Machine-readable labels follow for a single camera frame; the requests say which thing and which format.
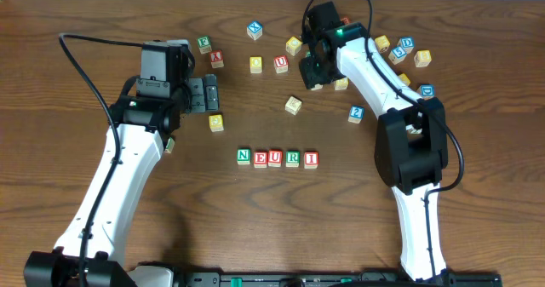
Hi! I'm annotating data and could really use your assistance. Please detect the blue P block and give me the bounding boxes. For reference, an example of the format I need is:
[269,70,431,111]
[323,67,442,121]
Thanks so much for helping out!
[311,84,323,91]

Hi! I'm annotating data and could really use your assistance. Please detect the yellow S block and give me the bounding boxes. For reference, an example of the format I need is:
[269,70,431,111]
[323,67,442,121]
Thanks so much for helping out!
[334,77,349,91]

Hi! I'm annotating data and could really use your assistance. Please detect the green N block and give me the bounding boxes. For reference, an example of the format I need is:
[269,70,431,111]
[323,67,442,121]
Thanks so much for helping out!
[236,148,251,165]

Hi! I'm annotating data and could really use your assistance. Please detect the red E block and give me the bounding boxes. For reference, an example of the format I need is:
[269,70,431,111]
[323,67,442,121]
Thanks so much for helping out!
[253,152,268,168]

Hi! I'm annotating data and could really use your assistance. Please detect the red I block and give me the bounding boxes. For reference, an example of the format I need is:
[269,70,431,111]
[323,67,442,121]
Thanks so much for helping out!
[303,152,318,169]

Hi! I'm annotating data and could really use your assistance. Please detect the red u block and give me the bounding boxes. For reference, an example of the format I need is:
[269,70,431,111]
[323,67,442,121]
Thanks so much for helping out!
[273,55,289,74]
[267,150,283,167]

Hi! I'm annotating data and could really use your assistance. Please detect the green R block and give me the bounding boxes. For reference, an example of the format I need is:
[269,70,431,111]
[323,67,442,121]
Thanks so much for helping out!
[285,151,301,168]

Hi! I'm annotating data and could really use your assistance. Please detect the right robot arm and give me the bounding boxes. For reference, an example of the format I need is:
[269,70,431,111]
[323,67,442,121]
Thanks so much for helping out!
[299,2,448,281]

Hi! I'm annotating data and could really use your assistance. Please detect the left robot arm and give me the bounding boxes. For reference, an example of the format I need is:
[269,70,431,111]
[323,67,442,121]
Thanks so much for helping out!
[23,39,219,286]

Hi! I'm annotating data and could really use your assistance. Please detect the yellow block top centre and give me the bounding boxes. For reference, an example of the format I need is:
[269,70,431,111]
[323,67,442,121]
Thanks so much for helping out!
[285,37,302,56]

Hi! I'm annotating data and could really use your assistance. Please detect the yellow block near left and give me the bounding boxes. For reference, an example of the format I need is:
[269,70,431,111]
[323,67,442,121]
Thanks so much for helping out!
[209,114,224,132]

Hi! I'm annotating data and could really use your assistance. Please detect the green F block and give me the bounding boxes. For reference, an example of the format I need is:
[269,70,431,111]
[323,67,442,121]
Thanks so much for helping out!
[197,36,212,55]

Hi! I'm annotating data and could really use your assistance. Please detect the plain K block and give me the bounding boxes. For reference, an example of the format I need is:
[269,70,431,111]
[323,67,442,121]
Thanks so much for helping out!
[284,96,302,116]

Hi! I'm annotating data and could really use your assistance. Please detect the yellow block centre left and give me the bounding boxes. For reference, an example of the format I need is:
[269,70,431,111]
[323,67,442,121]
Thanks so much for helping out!
[250,56,263,74]

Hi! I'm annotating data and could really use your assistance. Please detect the blue 2 block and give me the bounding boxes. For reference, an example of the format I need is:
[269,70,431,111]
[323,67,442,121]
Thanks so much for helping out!
[348,106,364,123]

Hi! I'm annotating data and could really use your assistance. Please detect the yellow block top right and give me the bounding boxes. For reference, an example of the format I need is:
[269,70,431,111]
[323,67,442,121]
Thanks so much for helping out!
[375,35,390,54]

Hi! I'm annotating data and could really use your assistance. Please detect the blue X block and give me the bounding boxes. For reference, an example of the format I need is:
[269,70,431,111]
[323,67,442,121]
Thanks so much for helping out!
[246,21,263,41]

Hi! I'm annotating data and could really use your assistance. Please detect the green J block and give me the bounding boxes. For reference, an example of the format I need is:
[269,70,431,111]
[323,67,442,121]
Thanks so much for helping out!
[164,137,175,153]

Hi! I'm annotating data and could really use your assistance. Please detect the blue 5 block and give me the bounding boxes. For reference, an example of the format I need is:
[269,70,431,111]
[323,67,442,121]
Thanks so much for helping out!
[388,46,407,65]

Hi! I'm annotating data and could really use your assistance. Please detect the yellow K block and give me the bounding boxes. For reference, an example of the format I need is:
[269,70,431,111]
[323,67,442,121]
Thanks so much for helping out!
[399,73,411,86]

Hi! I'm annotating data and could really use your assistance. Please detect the blue D block upper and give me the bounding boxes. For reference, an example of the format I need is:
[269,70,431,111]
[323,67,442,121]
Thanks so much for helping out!
[397,37,415,54]

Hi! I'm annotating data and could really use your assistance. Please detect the blue d block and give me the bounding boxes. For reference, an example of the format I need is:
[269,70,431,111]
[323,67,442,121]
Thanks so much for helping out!
[417,84,435,99]
[397,37,415,54]

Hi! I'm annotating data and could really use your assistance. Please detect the yellow B block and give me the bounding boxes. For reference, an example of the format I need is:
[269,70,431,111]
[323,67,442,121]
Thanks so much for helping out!
[414,50,433,67]

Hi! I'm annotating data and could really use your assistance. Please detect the blue D block lower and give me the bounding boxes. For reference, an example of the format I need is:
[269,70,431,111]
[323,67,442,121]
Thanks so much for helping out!
[417,84,435,99]

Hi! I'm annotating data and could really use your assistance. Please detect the plain L block green 7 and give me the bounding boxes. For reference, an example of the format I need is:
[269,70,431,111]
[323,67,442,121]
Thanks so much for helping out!
[406,126,422,135]

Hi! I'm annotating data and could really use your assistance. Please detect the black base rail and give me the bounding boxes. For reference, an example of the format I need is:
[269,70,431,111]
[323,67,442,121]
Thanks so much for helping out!
[127,271,503,287]

